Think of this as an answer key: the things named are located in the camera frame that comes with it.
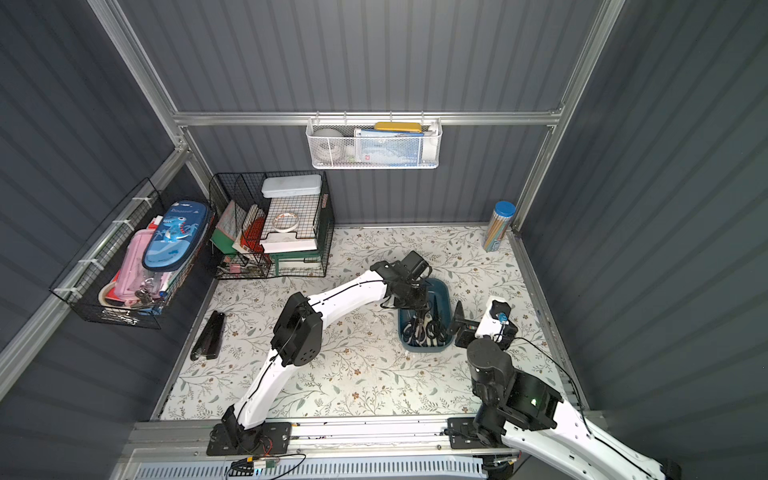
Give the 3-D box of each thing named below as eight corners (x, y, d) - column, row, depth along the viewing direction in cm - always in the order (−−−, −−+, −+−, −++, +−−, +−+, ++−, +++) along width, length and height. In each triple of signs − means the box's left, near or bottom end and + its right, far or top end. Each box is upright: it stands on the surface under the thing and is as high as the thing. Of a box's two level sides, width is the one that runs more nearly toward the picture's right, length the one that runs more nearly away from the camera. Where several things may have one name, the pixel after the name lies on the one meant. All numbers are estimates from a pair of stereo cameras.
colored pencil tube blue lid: (483, 253, 114) (497, 215, 99) (479, 240, 119) (492, 201, 103) (501, 253, 114) (518, 214, 99) (497, 240, 119) (513, 201, 103)
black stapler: (196, 360, 89) (190, 356, 86) (215, 315, 98) (210, 310, 95) (215, 360, 89) (210, 356, 86) (232, 315, 98) (228, 310, 95)
